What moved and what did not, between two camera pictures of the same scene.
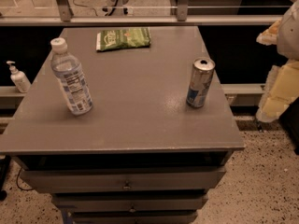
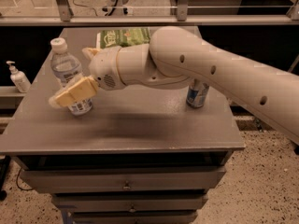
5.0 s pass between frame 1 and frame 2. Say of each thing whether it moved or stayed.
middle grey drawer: stayed
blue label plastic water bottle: stayed
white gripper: moved
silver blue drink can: stayed
